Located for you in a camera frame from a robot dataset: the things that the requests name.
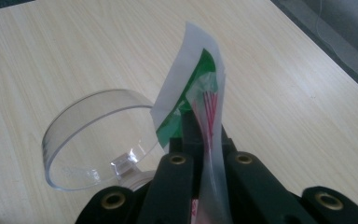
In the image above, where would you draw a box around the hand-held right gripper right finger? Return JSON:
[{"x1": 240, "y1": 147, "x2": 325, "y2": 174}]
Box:
[{"x1": 220, "y1": 124, "x2": 239, "y2": 157}]

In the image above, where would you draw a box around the clear jar with beige band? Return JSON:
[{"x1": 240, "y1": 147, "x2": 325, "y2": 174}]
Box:
[{"x1": 41, "y1": 89, "x2": 169, "y2": 192}]

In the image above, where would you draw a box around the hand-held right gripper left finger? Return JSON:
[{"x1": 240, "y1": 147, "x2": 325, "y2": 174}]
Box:
[{"x1": 169, "y1": 109, "x2": 208, "y2": 201}]

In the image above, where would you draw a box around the clear plastic bag white powder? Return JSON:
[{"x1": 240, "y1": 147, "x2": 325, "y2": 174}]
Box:
[{"x1": 151, "y1": 21, "x2": 235, "y2": 224}]

